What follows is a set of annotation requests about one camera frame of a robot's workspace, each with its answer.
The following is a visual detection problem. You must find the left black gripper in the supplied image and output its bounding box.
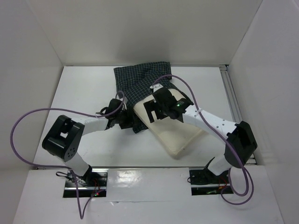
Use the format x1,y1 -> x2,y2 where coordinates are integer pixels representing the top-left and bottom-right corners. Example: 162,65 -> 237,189
114,106 -> 140,130

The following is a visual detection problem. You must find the dark checked pillowcase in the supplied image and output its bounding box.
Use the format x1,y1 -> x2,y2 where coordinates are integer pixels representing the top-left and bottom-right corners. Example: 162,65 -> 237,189
113,60 -> 172,135

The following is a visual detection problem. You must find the cream pillow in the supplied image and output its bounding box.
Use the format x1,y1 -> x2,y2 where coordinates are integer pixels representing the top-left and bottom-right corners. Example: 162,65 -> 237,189
133,95 -> 204,159

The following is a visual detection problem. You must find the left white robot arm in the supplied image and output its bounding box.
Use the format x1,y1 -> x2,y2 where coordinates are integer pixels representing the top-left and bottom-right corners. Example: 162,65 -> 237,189
42,98 -> 134,186

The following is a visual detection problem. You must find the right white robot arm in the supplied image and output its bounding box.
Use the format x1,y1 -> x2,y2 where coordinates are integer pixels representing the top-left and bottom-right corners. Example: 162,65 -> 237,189
143,84 -> 257,183

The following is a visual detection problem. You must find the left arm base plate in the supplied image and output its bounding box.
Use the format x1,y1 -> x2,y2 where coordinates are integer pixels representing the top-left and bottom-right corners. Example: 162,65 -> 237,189
56,168 -> 108,198

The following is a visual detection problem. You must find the aluminium rail at right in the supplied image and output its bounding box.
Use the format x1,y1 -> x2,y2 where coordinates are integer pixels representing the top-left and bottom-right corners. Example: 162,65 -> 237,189
219,64 -> 257,166

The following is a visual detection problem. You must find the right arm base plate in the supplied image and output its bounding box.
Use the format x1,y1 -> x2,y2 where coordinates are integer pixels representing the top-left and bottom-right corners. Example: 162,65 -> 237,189
187,168 -> 233,196

